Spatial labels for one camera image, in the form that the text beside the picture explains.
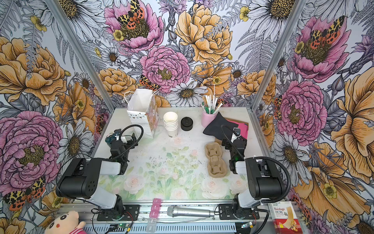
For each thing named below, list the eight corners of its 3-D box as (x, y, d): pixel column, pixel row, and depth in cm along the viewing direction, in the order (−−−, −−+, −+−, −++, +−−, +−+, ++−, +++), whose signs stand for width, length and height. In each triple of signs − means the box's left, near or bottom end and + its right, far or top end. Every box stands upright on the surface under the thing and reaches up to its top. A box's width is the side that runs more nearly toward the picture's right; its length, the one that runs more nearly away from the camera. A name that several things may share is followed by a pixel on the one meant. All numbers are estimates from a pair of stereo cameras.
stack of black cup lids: (181, 130, 110) (180, 125, 104) (181, 122, 115) (181, 116, 110) (192, 130, 110) (193, 125, 105) (192, 122, 115) (193, 116, 110)
